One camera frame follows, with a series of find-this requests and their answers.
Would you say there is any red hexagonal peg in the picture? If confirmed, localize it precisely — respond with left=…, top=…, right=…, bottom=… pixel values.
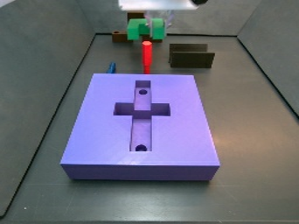
left=141, top=41, right=152, bottom=74

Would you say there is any purple board with cross slot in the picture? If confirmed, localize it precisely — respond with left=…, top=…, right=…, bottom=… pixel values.
left=60, top=73, right=220, bottom=181

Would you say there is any brown T-shaped block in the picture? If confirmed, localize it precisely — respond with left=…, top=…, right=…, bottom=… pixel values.
left=112, top=11, right=163, bottom=43

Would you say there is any silver gripper body plate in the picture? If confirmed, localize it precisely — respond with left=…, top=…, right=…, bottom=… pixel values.
left=117, top=0, right=210, bottom=11

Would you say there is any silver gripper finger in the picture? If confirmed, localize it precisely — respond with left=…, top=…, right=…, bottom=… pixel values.
left=144, top=10, right=152, bottom=28
left=163, top=10, right=174, bottom=29

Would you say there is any blue hexagonal peg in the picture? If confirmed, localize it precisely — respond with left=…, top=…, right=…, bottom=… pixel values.
left=107, top=62, right=116, bottom=74

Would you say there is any green U-shaped block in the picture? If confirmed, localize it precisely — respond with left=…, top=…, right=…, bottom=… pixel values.
left=127, top=18, right=166, bottom=40

